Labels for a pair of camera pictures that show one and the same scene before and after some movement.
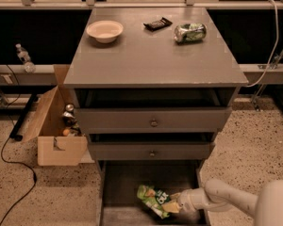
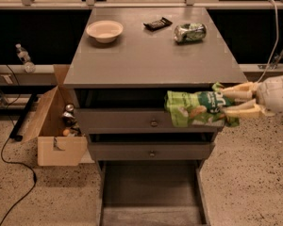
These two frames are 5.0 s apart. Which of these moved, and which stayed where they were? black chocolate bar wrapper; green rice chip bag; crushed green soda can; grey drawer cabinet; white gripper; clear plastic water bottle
Moved: white gripper; green rice chip bag
Stayed: crushed green soda can; clear plastic water bottle; grey drawer cabinet; black chocolate bar wrapper
